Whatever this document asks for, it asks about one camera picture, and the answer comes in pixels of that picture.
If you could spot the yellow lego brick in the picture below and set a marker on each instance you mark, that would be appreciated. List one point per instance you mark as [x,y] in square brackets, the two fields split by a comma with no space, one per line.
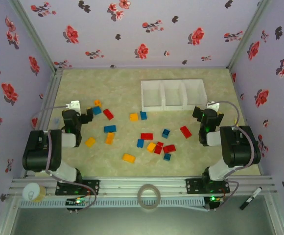
[151,147]
[109,138]
[90,142]
[134,117]
[129,158]
[97,102]

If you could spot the red lego brick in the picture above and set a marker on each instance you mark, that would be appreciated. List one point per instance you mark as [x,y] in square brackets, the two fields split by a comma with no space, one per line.
[108,114]
[169,148]
[158,148]
[185,132]
[147,136]

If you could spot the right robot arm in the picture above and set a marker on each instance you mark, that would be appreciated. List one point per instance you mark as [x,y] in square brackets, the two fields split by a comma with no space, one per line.
[240,147]

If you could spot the small yellow object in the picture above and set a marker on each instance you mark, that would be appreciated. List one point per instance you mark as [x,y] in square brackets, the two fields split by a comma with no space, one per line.
[235,121]

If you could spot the small circuit board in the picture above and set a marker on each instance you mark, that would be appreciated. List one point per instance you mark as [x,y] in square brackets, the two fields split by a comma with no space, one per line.
[214,198]
[77,202]

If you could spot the white-topped yellow can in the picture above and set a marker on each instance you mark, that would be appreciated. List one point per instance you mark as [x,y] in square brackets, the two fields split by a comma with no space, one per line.
[31,192]

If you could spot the black marker pen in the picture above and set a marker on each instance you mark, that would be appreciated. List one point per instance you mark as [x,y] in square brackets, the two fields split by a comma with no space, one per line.
[251,198]

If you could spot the clear tape roll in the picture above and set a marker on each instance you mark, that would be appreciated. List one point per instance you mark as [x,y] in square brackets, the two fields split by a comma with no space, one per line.
[149,208]

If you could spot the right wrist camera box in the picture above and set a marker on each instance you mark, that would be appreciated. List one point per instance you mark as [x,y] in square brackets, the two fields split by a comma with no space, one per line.
[213,106]

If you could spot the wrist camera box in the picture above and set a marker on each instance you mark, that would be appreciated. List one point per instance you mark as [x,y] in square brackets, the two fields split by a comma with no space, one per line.
[213,106]
[74,105]

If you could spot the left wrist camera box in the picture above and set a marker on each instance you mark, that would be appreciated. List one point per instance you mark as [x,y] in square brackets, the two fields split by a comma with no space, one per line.
[74,105]

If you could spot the aluminium side rail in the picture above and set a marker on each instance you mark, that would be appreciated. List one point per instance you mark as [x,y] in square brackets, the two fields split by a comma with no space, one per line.
[51,98]

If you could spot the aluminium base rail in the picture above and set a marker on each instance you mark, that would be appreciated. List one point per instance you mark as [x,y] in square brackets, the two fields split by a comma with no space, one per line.
[122,186]

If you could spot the aluminium frame post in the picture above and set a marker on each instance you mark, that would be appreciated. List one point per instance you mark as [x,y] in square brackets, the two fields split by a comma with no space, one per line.
[32,31]
[248,31]

